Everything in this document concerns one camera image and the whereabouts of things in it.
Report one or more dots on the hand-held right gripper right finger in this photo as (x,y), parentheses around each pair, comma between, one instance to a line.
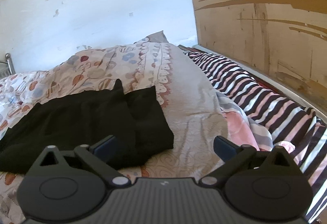
(224,148)

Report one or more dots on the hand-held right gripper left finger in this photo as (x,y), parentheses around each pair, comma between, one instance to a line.
(104,148)

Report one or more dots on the black sweater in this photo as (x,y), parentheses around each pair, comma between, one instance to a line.
(76,122)

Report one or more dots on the pink grey patterned blanket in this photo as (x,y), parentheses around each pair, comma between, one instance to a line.
(237,124)

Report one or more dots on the black white pink striped sheet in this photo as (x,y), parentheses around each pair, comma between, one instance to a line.
(268,111)

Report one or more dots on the floral patterned duvet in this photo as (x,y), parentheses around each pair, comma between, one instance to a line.
(189,101)

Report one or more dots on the worn wooden board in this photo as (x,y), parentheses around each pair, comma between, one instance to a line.
(255,35)

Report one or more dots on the grey pillow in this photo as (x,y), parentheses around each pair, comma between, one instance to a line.
(158,37)

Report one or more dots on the metal bed headboard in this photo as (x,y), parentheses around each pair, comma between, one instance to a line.
(8,60)

